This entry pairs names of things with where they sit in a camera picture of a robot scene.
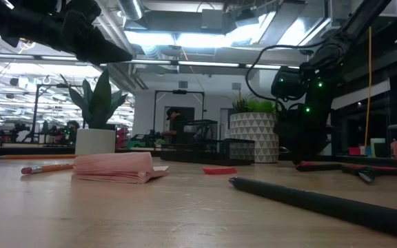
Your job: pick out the black marker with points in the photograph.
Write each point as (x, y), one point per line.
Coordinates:
(319, 168)

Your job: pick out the long black pen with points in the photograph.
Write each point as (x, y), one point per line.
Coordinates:
(322, 203)

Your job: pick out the person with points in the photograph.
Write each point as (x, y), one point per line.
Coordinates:
(175, 118)
(72, 132)

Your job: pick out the white plant pot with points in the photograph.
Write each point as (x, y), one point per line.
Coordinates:
(95, 142)

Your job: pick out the pink sticky note pad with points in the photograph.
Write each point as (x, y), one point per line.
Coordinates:
(115, 167)

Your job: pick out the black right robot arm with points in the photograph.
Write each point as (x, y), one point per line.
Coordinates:
(357, 24)

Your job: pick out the orange pencil with pink eraser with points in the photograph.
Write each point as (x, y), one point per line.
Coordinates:
(50, 168)

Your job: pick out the long tube light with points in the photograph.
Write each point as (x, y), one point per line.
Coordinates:
(209, 64)

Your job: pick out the orange bottle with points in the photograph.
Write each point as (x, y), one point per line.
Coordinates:
(396, 149)

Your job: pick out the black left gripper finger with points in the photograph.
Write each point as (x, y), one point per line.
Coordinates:
(98, 51)

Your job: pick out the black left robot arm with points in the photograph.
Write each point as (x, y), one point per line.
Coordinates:
(12, 17)

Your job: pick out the red eraser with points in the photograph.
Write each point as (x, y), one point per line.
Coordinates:
(219, 170)

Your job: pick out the green grass plant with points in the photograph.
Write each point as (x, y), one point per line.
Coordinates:
(257, 106)

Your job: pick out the black metal frame rig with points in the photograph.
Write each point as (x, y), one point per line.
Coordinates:
(154, 113)
(36, 113)

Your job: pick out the silver ventilation duct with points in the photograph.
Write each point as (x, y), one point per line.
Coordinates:
(131, 8)

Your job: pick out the triangle patterned planter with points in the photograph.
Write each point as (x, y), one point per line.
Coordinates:
(253, 137)

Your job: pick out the small green machine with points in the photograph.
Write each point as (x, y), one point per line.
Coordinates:
(141, 142)

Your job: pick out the red and black scissors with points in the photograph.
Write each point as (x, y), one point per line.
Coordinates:
(371, 171)

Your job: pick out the grey ceiling box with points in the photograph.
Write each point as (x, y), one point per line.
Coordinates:
(212, 19)

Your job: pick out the red background object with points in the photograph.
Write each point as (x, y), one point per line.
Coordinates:
(122, 137)

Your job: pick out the dark green snake plant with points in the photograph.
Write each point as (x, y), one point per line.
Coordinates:
(100, 103)

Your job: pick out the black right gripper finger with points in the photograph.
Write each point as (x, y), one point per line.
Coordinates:
(308, 149)

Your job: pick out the black mesh desk organizer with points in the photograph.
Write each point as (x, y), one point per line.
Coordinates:
(233, 151)

